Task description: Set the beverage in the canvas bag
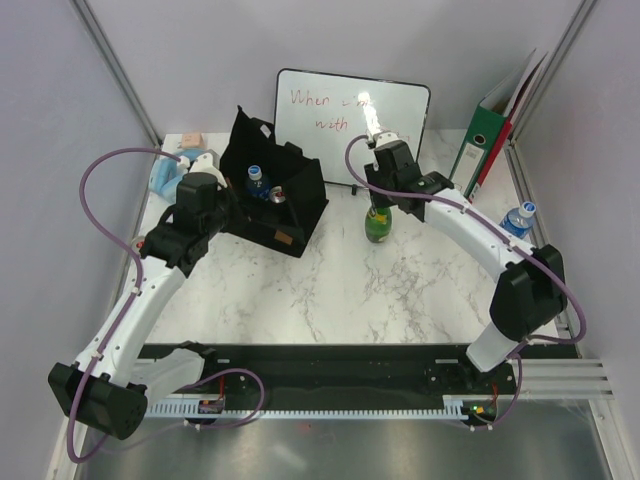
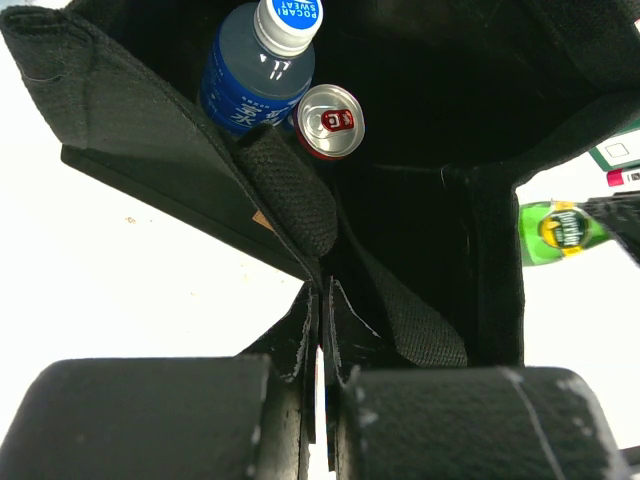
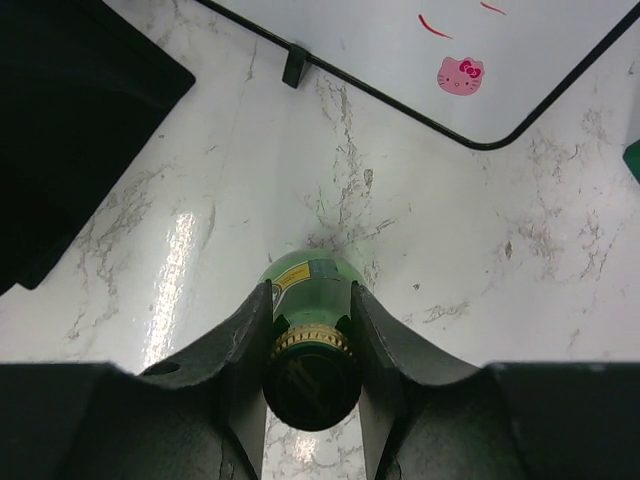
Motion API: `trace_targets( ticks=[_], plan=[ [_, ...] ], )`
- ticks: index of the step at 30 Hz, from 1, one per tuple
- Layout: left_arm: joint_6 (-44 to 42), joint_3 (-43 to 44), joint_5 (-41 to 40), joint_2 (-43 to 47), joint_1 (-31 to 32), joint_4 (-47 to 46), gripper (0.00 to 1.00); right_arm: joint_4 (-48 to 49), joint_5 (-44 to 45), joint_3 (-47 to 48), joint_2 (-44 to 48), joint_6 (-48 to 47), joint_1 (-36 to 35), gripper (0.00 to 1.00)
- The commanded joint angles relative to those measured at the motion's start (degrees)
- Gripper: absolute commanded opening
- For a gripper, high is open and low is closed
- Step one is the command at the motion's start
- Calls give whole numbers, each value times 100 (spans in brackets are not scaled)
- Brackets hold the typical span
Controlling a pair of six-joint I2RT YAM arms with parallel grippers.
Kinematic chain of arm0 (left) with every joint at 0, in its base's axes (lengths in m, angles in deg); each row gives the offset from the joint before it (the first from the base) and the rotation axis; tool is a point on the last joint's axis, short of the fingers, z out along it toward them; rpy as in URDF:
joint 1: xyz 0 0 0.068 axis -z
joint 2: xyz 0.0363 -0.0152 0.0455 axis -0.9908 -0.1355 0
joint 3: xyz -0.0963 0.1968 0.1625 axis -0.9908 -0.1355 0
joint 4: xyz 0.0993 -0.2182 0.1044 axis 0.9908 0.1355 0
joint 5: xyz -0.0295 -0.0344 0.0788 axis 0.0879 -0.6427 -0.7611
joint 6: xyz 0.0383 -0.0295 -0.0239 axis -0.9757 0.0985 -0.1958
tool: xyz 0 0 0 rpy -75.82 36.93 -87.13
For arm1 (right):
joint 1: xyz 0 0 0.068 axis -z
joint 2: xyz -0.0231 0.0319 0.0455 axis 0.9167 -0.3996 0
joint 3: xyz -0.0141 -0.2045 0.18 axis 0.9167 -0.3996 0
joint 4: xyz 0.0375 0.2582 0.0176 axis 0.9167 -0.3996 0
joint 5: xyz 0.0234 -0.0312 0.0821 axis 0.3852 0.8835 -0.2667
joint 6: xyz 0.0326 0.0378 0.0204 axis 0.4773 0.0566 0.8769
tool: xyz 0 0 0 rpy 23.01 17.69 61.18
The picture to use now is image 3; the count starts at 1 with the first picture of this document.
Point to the pink Hello Kitty magnet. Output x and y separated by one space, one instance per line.
460 77

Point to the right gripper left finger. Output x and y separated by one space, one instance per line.
197 414

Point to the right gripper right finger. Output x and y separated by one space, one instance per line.
426 414

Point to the whiteboard with red writing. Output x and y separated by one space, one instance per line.
532 52

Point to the green glass Perrier bottle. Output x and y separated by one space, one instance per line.
312 378

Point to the black canvas bag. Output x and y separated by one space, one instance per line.
82 92

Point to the green lever arch binder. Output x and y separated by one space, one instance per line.
631 157

